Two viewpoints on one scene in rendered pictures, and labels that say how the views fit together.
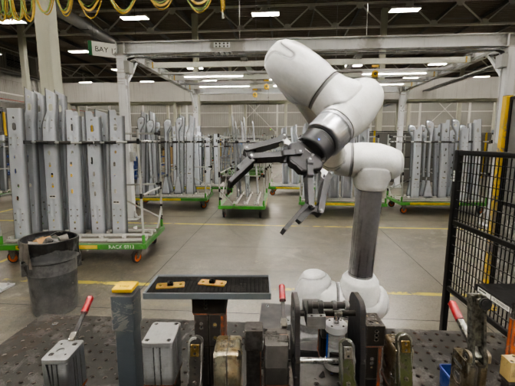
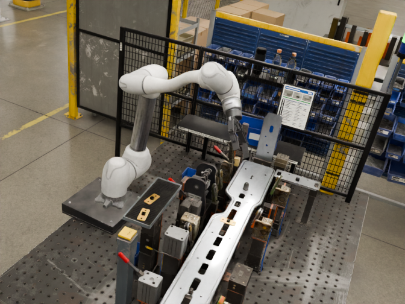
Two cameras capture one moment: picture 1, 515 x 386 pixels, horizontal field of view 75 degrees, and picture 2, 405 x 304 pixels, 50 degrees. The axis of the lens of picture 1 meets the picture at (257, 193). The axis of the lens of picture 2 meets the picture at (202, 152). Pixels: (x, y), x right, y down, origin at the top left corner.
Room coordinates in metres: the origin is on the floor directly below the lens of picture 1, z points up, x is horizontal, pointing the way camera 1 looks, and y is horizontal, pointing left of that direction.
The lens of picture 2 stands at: (0.32, 1.72, 2.47)
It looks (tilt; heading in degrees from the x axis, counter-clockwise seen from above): 31 degrees down; 286
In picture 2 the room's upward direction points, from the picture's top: 9 degrees clockwise
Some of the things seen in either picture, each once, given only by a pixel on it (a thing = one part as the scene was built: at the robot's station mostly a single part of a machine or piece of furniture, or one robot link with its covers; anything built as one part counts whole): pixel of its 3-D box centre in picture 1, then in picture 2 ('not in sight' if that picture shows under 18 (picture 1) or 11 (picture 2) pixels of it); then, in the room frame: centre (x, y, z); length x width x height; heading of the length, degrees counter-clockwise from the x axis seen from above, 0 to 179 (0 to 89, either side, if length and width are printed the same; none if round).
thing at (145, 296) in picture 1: (210, 286); (153, 201); (0.96, 0.14, 1.16); 0.37 x 0.14 x 0.02; 90
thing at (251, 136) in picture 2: not in sight; (257, 132); (0.72, -0.98, 1.10); 0.30 x 0.17 x 0.13; 7
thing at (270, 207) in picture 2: not in sight; (265, 225); (0.45, -0.36, 0.84); 0.11 x 0.08 x 0.29; 0
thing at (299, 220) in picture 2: not in sight; (309, 204); (0.24, -0.70, 0.84); 0.11 x 0.06 x 0.29; 0
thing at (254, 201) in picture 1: (245, 172); not in sight; (7.75, 0.27, 0.88); 1.91 x 1.00 x 1.76; 177
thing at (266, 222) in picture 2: not in sight; (257, 243); (0.45, -0.14, 0.87); 0.12 x 0.09 x 0.35; 0
